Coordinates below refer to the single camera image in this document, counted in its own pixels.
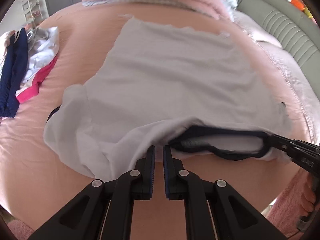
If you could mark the pile of clothes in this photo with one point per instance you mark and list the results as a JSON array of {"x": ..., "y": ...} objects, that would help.
[{"x": 15, "y": 75}]

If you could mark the grey-green padded headboard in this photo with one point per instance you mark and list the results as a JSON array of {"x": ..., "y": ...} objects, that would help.
[{"x": 287, "y": 25}]

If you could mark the orange plush toy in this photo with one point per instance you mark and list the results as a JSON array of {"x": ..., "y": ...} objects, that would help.
[{"x": 298, "y": 6}]

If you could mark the bright pink garment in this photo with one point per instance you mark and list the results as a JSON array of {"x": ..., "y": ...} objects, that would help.
[{"x": 35, "y": 85}]

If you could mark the pink fluffy rug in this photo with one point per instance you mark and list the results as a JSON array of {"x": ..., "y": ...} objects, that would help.
[{"x": 285, "y": 200}]

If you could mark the person's right hand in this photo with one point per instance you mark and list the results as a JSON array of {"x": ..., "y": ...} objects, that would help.
[{"x": 310, "y": 195}]

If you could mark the white shelf rack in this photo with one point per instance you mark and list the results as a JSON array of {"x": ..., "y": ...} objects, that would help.
[{"x": 32, "y": 7}]

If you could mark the grey garment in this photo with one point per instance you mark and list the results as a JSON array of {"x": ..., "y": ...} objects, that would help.
[{"x": 37, "y": 36}]

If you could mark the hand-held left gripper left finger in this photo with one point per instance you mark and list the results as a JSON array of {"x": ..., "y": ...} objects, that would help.
[{"x": 150, "y": 172}]

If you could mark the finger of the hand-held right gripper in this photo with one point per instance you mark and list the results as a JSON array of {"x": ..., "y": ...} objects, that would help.
[{"x": 280, "y": 142}]

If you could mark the white garment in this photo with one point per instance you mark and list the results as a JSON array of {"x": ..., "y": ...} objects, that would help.
[{"x": 42, "y": 52}]

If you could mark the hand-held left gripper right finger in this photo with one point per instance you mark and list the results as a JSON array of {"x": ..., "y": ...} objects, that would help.
[{"x": 167, "y": 172}]

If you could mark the white shirt with navy trim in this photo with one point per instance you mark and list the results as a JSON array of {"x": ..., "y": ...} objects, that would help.
[{"x": 162, "y": 80}]

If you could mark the pale pink quilted bedspread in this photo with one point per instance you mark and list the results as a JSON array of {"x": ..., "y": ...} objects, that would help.
[{"x": 287, "y": 67}]

